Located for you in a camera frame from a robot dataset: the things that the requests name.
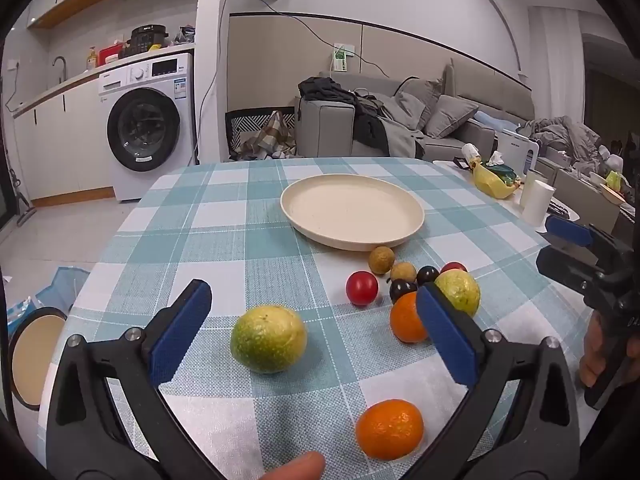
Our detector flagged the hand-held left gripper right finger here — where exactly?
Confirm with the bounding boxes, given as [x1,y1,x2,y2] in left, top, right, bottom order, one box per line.
[405,282,583,480]

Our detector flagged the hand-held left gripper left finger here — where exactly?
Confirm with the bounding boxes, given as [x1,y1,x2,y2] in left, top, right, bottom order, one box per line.
[45,279,213,480]

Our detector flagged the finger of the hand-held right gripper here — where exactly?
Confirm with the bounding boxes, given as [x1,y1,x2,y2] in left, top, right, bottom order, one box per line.
[536,245,601,296]
[545,215,626,263]

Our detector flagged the green yellow citrus fruit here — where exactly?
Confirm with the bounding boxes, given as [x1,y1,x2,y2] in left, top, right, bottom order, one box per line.
[230,305,308,375]
[434,268,481,318]

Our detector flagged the orange tangerine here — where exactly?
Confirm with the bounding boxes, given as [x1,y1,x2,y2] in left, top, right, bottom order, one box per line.
[390,291,431,344]
[355,399,425,461]

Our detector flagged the round beige plate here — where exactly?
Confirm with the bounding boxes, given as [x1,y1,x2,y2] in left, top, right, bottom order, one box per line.
[280,174,426,251]

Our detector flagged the person's right hand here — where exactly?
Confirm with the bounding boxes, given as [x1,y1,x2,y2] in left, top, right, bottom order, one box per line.
[579,310,640,388]

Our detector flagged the person's left hand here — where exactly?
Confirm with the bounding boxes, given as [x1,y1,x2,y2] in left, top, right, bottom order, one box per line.
[260,451,326,480]

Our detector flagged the white paper roll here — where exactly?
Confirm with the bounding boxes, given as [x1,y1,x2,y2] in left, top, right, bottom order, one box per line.
[520,170,557,226]

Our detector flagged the yellow bag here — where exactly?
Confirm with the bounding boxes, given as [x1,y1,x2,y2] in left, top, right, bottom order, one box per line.
[472,160,521,200]

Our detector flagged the teal checked tablecloth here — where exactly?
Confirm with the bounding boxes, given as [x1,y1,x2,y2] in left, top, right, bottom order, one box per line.
[65,156,591,480]

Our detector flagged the grey clothes pile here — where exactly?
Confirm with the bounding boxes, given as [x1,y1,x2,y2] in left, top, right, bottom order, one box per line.
[530,116,601,161]

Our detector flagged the white appliance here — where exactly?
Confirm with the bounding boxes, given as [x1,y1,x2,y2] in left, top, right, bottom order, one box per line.
[495,129,541,176]

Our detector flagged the blue plastic bag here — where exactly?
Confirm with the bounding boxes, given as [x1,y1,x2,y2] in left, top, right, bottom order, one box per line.
[7,266,91,331]

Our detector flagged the round black-rimmed beige lid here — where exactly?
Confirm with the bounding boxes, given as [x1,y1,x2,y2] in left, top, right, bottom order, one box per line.
[7,306,68,412]

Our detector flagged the grey cushion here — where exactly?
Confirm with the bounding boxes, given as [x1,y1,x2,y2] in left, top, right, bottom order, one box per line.
[395,77,443,131]
[424,94,480,139]

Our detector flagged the mop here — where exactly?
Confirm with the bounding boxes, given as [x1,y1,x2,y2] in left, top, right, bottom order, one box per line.
[5,160,37,228]

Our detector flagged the white washing machine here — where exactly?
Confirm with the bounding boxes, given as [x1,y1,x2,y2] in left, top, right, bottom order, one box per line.
[97,52,197,203]

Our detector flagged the plaid cloth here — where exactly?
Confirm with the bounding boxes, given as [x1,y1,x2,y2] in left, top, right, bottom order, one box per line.
[235,110,297,161]

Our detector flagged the black patterned chair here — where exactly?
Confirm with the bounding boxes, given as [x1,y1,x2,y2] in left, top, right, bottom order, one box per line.
[225,106,297,162]

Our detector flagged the white kitchen counter cabinet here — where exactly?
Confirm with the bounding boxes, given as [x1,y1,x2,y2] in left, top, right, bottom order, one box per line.
[11,45,117,202]

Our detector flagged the grey sofa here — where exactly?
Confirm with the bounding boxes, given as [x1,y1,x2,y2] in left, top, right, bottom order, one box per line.
[295,57,536,161]

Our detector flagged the dark clothes pile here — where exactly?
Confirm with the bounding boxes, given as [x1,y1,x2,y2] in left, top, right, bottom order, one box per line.
[298,76,426,158]

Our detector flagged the black pressure cooker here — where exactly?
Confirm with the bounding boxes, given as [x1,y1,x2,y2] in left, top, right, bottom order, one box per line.
[124,25,170,58]

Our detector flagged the green white wall device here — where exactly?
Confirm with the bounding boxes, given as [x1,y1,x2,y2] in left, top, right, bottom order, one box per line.
[330,44,357,75]

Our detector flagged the black cable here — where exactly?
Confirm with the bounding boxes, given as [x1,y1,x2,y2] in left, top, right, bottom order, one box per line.
[227,0,396,81]

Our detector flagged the white wall cabinet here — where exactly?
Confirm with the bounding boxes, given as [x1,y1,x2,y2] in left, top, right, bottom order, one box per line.
[27,0,116,30]

